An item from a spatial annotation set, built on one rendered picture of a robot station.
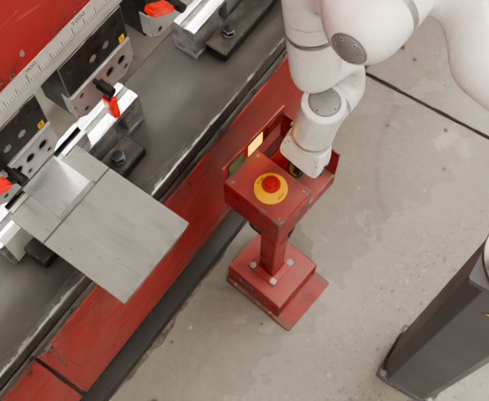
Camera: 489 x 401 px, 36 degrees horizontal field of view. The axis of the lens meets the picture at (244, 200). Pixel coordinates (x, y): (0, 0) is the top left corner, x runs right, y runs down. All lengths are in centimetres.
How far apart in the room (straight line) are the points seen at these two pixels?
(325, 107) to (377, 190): 113
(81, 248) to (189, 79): 47
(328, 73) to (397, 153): 130
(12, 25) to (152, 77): 61
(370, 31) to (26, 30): 46
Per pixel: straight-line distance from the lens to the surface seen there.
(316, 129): 139
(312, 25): 117
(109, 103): 130
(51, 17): 112
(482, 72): 101
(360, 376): 230
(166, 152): 154
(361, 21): 97
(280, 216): 157
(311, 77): 127
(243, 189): 160
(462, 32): 103
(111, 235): 135
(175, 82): 161
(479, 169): 259
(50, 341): 156
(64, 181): 140
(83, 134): 144
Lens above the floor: 225
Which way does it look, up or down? 68 degrees down
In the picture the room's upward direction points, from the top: straight up
